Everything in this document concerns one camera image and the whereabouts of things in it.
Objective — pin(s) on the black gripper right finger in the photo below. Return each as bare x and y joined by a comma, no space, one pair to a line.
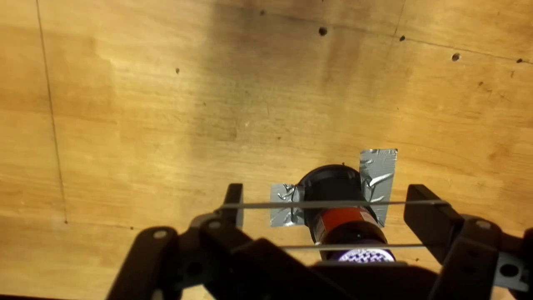
476,251

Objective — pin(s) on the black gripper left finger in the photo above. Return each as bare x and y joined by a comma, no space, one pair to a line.
166,261

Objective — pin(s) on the beige elastic rubber band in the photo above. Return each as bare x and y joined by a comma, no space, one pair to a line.
333,204

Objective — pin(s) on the purple patterned tape roll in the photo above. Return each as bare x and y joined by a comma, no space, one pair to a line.
338,189

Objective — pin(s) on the small silver duct tape piece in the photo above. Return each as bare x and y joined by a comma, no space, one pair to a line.
281,214

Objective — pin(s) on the large silver duct tape piece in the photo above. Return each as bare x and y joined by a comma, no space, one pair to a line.
378,167

